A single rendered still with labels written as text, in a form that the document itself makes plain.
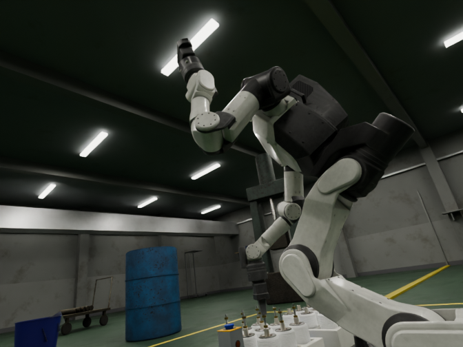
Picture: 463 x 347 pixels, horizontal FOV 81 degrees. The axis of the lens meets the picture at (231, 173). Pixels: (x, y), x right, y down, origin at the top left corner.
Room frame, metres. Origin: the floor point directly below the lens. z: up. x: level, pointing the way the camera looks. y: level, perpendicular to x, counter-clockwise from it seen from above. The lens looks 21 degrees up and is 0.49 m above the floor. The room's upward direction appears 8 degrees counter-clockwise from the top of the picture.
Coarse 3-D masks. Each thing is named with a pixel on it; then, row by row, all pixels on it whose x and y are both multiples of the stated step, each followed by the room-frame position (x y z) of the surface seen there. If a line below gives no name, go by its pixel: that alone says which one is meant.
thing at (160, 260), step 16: (128, 256) 3.51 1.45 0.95; (144, 256) 3.42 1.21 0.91; (160, 256) 3.48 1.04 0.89; (176, 256) 3.76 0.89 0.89; (128, 272) 3.51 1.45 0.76; (144, 272) 3.42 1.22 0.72; (160, 272) 3.48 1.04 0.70; (176, 272) 3.72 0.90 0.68; (128, 288) 3.51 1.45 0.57; (144, 288) 3.42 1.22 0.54; (160, 288) 3.47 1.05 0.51; (176, 288) 3.69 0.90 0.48; (128, 304) 3.51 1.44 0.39; (144, 304) 3.42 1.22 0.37; (160, 304) 3.46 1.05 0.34; (176, 304) 3.66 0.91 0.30; (128, 320) 3.50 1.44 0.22; (144, 320) 3.42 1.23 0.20; (160, 320) 3.47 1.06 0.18; (176, 320) 3.64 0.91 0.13; (128, 336) 3.50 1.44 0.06; (144, 336) 3.42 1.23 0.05; (160, 336) 3.46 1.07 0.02
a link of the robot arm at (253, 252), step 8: (240, 248) 1.30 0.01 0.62; (248, 248) 1.25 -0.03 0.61; (256, 248) 1.25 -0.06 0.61; (240, 256) 1.31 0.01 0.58; (248, 256) 1.25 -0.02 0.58; (256, 256) 1.25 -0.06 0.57; (240, 264) 1.31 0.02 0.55; (248, 264) 1.29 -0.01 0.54; (256, 264) 1.27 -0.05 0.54; (264, 264) 1.29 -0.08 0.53
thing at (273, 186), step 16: (256, 160) 5.33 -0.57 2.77; (272, 176) 5.25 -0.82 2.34; (256, 192) 5.32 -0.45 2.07; (272, 192) 5.19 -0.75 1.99; (256, 208) 5.40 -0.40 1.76; (272, 208) 5.36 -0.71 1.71; (256, 224) 5.42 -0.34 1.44; (256, 240) 5.44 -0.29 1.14; (288, 240) 5.29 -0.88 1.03; (272, 272) 5.49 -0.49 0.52; (272, 288) 5.21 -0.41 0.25; (288, 288) 5.10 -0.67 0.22
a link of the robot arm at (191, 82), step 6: (192, 66) 0.78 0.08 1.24; (198, 66) 0.79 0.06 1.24; (186, 72) 0.79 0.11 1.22; (192, 72) 0.80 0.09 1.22; (186, 78) 0.82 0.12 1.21; (192, 78) 0.79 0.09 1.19; (192, 84) 0.80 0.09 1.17; (192, 90) 0.82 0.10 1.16; (216, 90) 0.85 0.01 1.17; (186, 96) 0.85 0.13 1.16; (216, 96) 0.87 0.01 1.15
